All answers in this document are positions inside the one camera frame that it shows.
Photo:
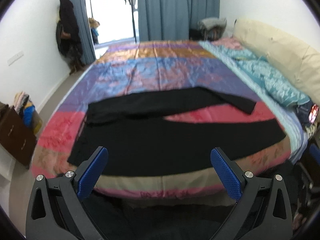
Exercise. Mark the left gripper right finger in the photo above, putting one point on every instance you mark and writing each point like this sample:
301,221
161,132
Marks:
262,209

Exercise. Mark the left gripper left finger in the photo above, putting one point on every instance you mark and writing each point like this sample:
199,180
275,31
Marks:
55,208

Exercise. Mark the black pants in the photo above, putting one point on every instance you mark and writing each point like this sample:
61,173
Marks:
172,132

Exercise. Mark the brown wooden cabinet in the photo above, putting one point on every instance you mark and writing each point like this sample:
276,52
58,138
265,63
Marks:
16,138

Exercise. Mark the striped bed sheet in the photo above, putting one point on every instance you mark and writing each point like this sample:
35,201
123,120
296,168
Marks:
286,117

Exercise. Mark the pile of colourful clothes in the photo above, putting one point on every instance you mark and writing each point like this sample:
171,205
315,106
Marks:
25,108

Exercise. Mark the teal floral pillow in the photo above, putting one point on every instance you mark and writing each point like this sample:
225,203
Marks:
267,77

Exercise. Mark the beige padded headboard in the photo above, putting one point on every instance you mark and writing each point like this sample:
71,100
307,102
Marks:
295,59

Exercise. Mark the colourful satin quilt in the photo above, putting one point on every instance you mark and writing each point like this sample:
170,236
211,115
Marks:
149,67

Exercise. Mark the pink patterned pillow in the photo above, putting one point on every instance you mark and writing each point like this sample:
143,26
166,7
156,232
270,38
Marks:
228,42

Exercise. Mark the grey folded blanket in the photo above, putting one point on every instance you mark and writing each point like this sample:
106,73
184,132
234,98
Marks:
212,28

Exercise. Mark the clothes on balcony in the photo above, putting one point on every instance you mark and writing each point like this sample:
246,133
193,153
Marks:
93,24

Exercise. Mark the blue-grey left curtain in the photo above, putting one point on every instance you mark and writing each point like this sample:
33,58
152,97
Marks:
88,56

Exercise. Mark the blue-grey curtain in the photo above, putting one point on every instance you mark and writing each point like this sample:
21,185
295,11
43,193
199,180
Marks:
172,19
88,56

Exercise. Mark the blue-grey right curtain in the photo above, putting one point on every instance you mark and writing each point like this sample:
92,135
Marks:
172,19

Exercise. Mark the white wall switch plate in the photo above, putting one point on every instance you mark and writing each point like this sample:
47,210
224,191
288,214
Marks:
15,58

